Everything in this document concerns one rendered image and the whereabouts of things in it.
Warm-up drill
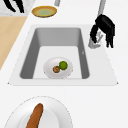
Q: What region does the small grey upright stub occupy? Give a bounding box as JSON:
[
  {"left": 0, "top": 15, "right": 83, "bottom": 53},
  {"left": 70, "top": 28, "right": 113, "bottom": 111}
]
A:
[{"left": 53, "top": 0, "right": 62, "bottom": 8}]

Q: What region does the large white plate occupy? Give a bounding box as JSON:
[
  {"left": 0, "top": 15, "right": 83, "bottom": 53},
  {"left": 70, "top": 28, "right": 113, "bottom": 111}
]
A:
[{"left": 3, "top": 95, "right": 74, "bottom": 128}]

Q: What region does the small white plate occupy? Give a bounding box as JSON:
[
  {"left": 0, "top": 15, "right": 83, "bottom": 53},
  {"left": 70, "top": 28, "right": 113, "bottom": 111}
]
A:
[{"left": 42, "top": 56, "right": 74, "bottom": 80}]

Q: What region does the green round fruit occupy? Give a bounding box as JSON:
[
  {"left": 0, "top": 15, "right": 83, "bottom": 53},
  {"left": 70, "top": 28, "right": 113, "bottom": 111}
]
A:
[{"left": 58, "top": 60, "right": 69, "bottom": 71}]

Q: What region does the small brown round thing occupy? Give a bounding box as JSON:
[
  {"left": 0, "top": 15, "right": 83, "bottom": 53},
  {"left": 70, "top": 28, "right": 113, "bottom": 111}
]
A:
[{"left": 52, "top": 65, "right": 61, "bottom": 74}]

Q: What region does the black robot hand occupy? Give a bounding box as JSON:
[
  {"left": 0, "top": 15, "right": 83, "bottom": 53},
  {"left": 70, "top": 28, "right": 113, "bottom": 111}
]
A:
[
  {"left": 7, "top": 0, "right": 26, "bottom": 15},
  {"left": 89, "top": 14, "right": 117, "bottom": 50}
]

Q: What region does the yellow-rimmed green plate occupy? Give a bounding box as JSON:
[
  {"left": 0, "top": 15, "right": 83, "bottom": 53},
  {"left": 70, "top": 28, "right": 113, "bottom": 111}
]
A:
[{"left": 31, "top": 5, "right": 58, "bottom": 19}]

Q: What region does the grey sink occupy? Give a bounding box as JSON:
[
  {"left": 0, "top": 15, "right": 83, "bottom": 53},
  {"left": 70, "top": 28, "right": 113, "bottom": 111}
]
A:
[{"left": 7, "top": 24, "right": 120, "bottom": 87}]

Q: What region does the brown baguette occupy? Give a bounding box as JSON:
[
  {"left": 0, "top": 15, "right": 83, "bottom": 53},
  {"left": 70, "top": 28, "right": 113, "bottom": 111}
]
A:
[{"left": 25, "top": 102, "right": 45, "bottom": 128}]

